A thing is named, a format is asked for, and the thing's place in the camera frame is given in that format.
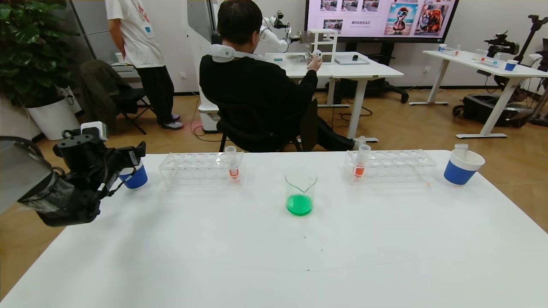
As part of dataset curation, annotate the clear glass beaker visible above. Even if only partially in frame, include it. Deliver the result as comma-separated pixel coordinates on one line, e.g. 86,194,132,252
285,168,318,216

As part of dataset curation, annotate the white plant pot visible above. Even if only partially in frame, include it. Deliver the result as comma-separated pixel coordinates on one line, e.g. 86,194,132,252
27,96,82,141

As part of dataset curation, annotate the large wall display screen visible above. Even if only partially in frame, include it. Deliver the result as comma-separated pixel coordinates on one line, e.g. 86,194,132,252
305,0,459,44

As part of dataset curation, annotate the small white shelf rack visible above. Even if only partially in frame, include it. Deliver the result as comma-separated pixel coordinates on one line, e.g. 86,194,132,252
308,29,338,65

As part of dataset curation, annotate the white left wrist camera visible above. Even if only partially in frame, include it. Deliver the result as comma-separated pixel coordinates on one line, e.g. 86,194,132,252
80,121,109,142

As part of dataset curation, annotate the clear acrylic test tube rack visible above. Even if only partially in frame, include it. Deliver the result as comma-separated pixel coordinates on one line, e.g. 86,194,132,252
344,149,437,185
159,151,245,187

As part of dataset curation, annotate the long white table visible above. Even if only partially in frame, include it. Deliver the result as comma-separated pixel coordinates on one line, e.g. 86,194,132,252
423,50,548,139

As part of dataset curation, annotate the person in white t-shirt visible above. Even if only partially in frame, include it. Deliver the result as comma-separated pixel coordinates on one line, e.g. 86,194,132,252
105,0,185,130

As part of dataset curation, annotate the person in black sweater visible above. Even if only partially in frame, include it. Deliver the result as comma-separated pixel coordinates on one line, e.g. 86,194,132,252
199,0,366,153

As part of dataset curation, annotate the olive green jacket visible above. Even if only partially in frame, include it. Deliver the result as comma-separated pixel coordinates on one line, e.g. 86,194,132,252
80,60,142,133

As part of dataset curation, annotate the blue paper cup white rim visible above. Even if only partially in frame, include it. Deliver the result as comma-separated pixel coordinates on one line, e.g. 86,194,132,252
119,160,149,190
444,149,485,186

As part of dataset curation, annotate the white robot body column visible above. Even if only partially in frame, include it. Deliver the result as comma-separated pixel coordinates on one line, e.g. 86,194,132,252
187,0,221,132

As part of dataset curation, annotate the black tripod stand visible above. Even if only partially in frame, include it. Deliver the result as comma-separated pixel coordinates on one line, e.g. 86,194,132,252
514,15,548,65

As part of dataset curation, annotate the white drawer cabinet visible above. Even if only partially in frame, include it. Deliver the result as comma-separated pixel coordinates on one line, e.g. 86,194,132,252
110,62,142,80

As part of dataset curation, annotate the black folding chair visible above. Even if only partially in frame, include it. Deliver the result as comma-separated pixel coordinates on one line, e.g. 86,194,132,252
109,88,157,135

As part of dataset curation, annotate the black office chair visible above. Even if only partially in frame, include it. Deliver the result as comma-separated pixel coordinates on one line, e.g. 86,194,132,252
216,99,319,153

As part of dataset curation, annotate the grey tablet with black puck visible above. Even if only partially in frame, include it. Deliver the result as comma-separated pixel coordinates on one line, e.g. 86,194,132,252
334,56,370,66

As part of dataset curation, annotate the black display stand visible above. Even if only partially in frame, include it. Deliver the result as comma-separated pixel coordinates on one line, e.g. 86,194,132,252
332,42,409,104

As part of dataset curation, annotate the white neck-worn headset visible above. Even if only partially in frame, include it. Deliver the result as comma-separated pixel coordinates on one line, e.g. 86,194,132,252
207,44,264,63

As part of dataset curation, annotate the white standing desk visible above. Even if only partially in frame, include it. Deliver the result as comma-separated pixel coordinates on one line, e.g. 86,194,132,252
264,52,404,142

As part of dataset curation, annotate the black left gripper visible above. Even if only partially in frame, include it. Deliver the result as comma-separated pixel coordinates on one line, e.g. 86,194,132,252
107,140,146,172

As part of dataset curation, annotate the large green potted plant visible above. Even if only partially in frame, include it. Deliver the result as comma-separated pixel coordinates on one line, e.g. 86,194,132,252
0,0,81,107

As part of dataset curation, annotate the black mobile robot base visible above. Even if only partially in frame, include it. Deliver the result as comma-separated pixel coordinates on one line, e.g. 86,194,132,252
453,94,533,129

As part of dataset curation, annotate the test tube with red pigment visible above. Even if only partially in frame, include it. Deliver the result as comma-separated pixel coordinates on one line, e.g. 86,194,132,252
225,146,240,179
354,145,371,178

